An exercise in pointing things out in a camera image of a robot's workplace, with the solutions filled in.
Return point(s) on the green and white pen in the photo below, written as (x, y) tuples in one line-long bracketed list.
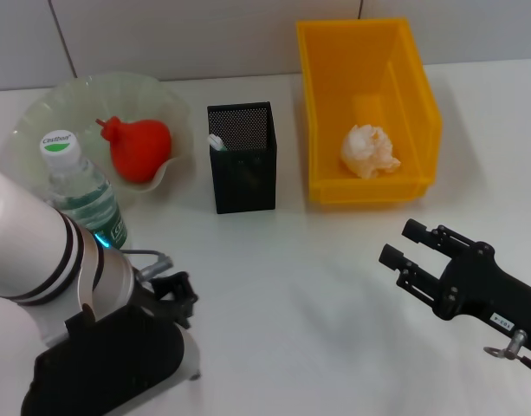
[(216, 142)]

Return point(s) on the yellow plastic bin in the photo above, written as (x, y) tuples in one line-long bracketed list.
[(369, 86)]

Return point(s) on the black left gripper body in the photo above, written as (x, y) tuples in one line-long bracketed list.
[(178, 299)]

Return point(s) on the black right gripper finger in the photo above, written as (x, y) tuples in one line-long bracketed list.
[(393, 255), (414, 229)]

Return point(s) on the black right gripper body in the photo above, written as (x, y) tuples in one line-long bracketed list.
[(486, 286)]

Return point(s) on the black mesh pen holder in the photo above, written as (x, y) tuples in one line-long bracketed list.
[(243, 182)]

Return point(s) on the red-orange soft toy orange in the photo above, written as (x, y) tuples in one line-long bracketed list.
[(137, 149)]

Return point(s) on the white paper ball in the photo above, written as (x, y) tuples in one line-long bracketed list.
[(364, 149)]

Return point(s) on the pale green glass fruit plate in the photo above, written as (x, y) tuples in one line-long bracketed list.
[(131, 95)]

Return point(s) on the clear bottle with green label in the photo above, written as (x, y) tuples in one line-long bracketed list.
[(92, 195)]

